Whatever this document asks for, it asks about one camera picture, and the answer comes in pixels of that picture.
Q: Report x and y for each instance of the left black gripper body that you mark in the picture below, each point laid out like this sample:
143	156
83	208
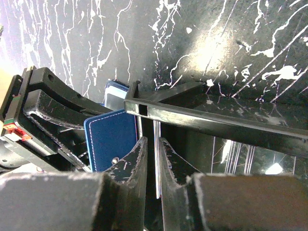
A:
21	140

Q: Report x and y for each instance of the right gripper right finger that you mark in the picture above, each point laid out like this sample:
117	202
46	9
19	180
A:
193	201

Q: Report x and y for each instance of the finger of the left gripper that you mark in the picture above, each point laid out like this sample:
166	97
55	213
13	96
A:
61	124
62	93

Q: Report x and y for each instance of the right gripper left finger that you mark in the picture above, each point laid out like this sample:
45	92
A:
113	200

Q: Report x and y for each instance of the blue leather card holder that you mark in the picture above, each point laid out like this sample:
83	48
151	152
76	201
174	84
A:
112	135

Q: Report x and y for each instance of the black plastic card box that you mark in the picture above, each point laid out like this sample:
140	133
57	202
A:
274	126

